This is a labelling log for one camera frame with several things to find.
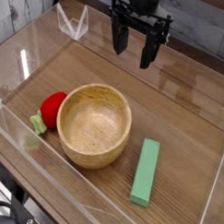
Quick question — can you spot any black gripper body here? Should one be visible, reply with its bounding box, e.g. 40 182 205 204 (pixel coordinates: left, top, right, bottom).
109 0 173 44

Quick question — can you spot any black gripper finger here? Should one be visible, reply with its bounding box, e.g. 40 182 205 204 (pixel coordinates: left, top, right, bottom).
140 31 160 69
112 14 128 55

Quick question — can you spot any wooden bowl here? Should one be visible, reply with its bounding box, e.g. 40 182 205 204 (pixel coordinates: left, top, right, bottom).
56 83 132 170

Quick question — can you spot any red plush strawberry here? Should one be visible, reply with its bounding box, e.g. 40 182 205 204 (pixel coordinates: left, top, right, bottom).
29 91 66 135

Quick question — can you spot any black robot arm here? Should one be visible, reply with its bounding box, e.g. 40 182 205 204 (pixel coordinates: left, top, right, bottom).
109 0 173 69

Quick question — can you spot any green rectangular block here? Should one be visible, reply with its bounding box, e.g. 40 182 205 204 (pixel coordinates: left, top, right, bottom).
130 138 160 207

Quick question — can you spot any clear acrylic corner bracket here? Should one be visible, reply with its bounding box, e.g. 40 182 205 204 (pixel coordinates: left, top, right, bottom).
56 4 88 41

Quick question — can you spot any clear acrylic enclosure wall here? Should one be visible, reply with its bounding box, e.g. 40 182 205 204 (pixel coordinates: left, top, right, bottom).
0 102 137 224

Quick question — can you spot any black metal stand bracket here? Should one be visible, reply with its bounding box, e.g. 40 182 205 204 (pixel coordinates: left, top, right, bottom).
11 185 39 224

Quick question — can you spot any black cable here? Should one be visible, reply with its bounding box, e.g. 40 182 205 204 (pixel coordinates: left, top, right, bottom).
0 200 16 224

